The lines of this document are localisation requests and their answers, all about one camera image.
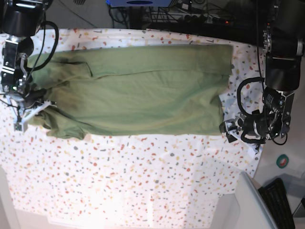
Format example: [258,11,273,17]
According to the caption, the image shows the green t-shirt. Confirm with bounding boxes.
[30,45,233,140]

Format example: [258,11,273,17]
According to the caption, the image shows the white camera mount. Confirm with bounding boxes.
[225,133,263,159]
[1,93,57,133]

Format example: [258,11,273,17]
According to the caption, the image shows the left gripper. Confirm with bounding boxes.
[219,114,267,145]

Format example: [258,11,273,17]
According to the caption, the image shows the green tape roll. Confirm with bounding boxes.
[276,154,289,169]

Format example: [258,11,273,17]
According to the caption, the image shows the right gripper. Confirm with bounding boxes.
[4,89,47,111]

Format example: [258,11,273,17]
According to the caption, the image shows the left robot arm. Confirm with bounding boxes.
[219,0,305,145]

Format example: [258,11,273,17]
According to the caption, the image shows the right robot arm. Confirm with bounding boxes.
[0,0,59,111]

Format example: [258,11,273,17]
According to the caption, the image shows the black keyboard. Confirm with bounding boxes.
[258,178,295,229]

